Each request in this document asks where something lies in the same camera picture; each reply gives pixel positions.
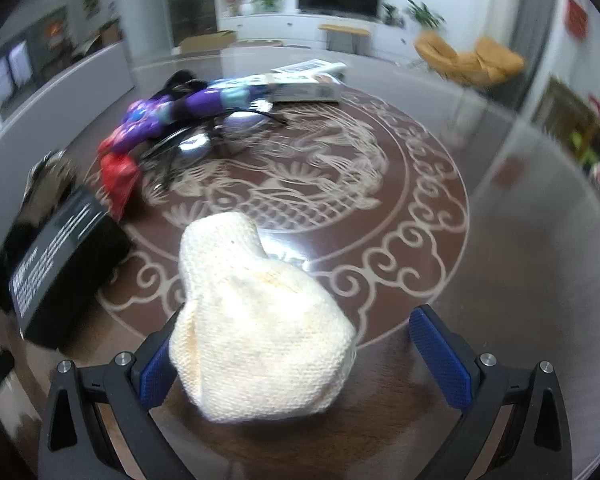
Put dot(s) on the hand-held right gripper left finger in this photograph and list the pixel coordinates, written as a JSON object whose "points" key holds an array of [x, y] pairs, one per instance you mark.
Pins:
{"points": [[155, 375]]}

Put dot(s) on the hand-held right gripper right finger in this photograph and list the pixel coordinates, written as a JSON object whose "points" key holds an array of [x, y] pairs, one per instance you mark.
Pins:
{"points": [[440, 355]]}

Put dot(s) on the white knitted glove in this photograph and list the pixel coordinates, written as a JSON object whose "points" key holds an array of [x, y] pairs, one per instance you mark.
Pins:
{"points": [[260, 320]]}

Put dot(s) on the red snack packet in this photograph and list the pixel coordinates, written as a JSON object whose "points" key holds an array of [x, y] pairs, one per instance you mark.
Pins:
{"points": [[120, 180]]}

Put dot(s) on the black eyeglasses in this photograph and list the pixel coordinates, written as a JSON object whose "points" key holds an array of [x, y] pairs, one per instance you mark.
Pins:
{"points": [[195, 142]]}

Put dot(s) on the blue white toothpaste box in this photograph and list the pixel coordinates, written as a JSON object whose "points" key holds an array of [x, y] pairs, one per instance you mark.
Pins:
{"points": [[300, 91]]}

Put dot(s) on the patterned glass desktop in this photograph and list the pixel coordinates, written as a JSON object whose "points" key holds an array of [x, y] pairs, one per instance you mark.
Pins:
{"points": [[505, 260]]}

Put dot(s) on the black box with white label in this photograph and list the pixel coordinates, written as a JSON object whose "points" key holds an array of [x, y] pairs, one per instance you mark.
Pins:
{"points": [[65, 260]]}

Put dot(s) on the silver metal object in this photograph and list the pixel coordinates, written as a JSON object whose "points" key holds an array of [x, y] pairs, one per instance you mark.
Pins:
{"points": [[50, 175]]}

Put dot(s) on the wooden chair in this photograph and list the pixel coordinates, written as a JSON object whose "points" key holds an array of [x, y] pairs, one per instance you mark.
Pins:
{"points": [[565, 110]]}

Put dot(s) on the purple toy robot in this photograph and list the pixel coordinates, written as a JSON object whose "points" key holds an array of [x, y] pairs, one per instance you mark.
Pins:
{"points": [[200, 102]]}

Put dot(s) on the yellow lounge chair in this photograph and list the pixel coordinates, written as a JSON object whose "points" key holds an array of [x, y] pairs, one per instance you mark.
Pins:
{"points": [[460, 62]]}

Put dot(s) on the black fluffy cloth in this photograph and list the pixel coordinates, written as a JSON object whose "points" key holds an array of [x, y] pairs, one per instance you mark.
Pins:
{"points": [[180, 79]]}

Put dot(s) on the white barcode box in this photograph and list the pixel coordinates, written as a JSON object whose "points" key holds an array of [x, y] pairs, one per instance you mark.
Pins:
{"points": [[305, 66]]}

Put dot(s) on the grey curtain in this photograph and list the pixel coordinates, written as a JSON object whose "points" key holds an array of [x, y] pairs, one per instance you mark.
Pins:
{"points": [[542, 35]]}

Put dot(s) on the cardboard box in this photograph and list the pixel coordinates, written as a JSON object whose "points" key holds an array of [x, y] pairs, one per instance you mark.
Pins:
{"points": [[205, 41]]}

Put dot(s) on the wooden bench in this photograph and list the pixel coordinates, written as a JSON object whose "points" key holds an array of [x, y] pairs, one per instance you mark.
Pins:
{"points": [[344, 30]]}

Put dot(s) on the large potted plant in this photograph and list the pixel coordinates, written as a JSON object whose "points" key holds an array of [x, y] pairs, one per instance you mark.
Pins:
{"points": [[425, 15]]}

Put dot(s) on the small potted plant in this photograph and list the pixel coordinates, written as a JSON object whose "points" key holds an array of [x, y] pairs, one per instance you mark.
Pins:
{"points": [[389, 12]]}

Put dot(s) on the white television cabinet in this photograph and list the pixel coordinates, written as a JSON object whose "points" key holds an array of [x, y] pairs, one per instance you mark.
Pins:
{"points": [[260, 27]]}

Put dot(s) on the dark display cabinet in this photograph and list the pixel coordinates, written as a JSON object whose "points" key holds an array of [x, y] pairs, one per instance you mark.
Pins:
{"points": [[192, 0]]}

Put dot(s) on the red flower vase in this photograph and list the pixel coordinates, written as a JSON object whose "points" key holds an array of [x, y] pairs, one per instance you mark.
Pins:
{"points": [[235, 0]]}

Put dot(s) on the red wall hanging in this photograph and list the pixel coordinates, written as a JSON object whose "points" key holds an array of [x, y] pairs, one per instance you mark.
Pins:
{"points": [[576, 15]]}

